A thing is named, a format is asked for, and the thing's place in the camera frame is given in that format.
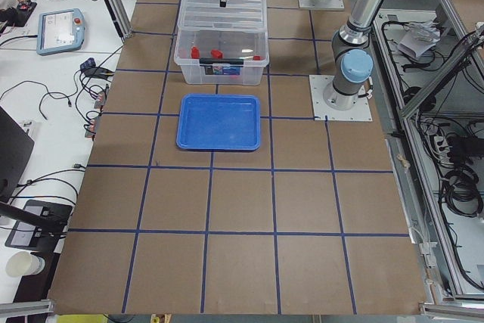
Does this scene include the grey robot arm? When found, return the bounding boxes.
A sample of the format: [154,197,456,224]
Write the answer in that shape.
[324,0,383,111]

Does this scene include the clear plastic storage box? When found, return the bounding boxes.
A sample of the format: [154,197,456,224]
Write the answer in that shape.
[174,30,269,86]

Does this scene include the blue plastic tray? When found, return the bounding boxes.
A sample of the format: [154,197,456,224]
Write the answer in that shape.
[176,94,261,151]

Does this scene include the teach pendant tablet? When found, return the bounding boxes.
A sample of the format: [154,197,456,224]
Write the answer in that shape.
[36,8,85,55]

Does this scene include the black laptop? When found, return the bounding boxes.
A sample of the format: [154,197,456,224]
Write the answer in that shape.
[0,108,34,203]

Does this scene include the black monitor stand base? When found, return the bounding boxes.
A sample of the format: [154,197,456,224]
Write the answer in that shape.
[1,199,73,253]

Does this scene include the white paper cup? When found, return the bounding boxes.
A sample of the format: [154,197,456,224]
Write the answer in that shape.
[5,251,45,278]

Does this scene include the black box latch handle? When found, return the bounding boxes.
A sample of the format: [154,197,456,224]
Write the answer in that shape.
[199,57,244,67]

